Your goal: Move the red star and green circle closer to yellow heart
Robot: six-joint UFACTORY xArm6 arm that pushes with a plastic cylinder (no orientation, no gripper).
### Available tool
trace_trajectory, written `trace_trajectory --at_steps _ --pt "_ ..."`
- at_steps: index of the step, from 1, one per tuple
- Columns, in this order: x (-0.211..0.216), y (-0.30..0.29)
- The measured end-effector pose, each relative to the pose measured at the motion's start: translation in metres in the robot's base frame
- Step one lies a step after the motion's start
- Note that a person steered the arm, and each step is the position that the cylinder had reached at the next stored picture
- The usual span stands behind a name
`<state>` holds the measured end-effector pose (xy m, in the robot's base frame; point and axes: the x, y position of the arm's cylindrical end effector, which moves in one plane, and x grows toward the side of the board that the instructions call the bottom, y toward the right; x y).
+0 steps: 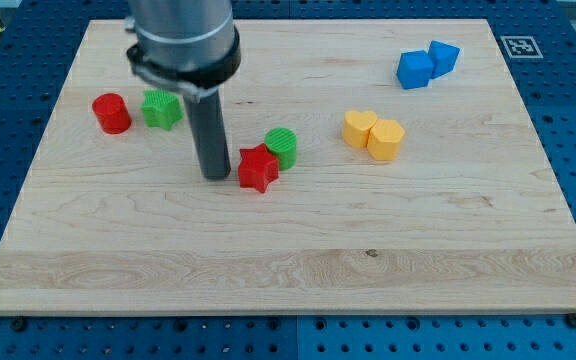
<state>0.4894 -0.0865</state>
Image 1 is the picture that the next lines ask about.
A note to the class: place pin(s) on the green cylinder block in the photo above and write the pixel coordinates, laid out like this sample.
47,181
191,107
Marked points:
282,143

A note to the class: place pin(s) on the blue cube block rear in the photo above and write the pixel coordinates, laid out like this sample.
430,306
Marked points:
443,56

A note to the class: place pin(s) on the red star block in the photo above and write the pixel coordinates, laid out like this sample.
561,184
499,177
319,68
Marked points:
258,168

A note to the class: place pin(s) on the white fiducial marker tag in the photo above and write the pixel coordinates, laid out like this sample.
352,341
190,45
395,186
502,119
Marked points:
521,47

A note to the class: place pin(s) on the yellow heart block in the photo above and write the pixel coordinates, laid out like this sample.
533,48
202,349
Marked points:
357,126

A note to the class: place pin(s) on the yellow hexagon block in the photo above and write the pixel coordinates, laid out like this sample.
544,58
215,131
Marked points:
385,139

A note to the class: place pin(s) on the wooden board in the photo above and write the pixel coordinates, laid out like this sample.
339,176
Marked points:
467,219

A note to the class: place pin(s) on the blue cube block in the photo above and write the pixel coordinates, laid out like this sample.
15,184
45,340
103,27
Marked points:
443,56
415,69

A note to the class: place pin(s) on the red cylinder block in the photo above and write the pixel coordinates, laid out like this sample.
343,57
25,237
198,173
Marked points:
111,113

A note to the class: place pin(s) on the blue cube block front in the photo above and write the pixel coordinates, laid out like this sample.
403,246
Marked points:
415,69

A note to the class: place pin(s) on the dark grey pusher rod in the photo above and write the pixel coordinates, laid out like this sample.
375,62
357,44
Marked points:
208,131

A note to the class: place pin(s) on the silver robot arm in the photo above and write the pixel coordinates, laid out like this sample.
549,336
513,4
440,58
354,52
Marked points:
190,47

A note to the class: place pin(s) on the green star block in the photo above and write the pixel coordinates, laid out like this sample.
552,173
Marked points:
161,109

